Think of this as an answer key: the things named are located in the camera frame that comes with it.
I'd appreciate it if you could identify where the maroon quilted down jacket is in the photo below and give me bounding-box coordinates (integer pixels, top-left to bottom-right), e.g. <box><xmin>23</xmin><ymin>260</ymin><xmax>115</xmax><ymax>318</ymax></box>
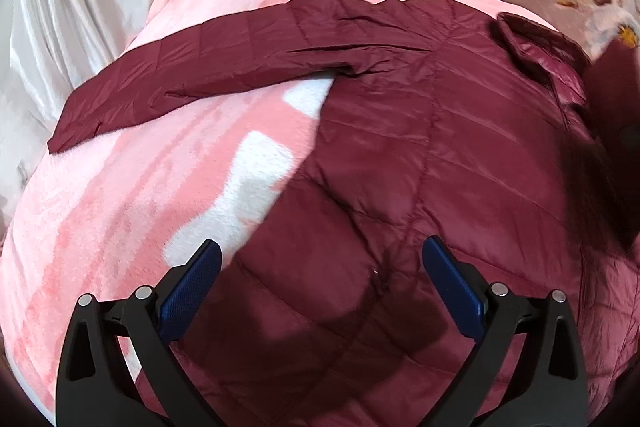
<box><xmin>49</xmin><ymin>0</ymin><xmax>639</xmax><ymax>426</ymax></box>

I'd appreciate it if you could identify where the silver satin fabric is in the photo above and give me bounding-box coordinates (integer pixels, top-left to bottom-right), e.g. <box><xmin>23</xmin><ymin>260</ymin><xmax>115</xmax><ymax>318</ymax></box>
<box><xmin>1</xmin><ymin>0</ymin><xmax>153</xmax><ymax>225</ymax></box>

